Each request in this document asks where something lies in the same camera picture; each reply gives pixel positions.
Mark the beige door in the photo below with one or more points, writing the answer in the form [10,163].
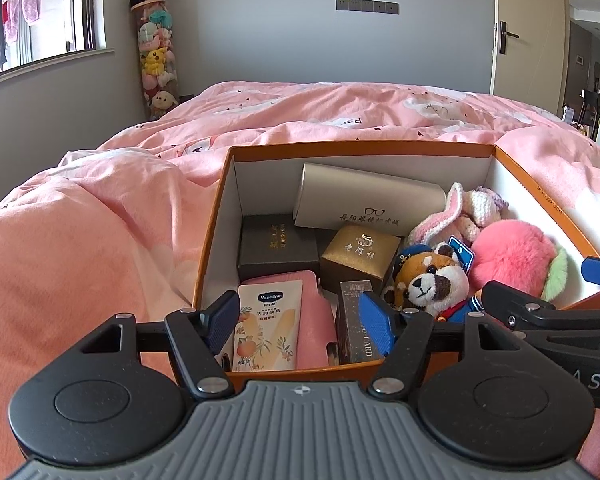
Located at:
[530,50]

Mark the pink printed blanket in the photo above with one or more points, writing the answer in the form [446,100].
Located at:
[105,235]

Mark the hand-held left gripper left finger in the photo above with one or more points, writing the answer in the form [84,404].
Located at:
[222,322]

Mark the gold gift box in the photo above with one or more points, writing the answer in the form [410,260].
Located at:
[360,260]

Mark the dark gift box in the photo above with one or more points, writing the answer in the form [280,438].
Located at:
[277,247]

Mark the pink card holder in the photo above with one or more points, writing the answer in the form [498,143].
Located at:
[312,330]

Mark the white hand cream tube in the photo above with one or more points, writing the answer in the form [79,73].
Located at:
[267,330]

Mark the window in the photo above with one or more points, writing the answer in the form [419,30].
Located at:
[55,10]

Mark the crochet bunny doll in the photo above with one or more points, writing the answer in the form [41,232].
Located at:
[460,220]

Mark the clear tube of plush toys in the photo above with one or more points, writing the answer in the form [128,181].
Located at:
[155,60]

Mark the orange cardboard box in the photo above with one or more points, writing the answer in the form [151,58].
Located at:
[220,250]

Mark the beige glasses case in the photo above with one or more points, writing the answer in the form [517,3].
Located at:
[365,195]

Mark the dark card box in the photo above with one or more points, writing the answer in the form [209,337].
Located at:
[352,330]

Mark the wall switch panel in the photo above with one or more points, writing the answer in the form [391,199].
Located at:
[367,6]

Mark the dark chair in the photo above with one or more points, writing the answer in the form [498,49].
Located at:
[587,102]

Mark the red panda plush toy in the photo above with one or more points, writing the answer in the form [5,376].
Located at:
[430,280]

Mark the pink peach plush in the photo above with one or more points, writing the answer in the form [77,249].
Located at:
[510,260]

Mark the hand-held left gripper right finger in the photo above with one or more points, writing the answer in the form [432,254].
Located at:
[377,325]

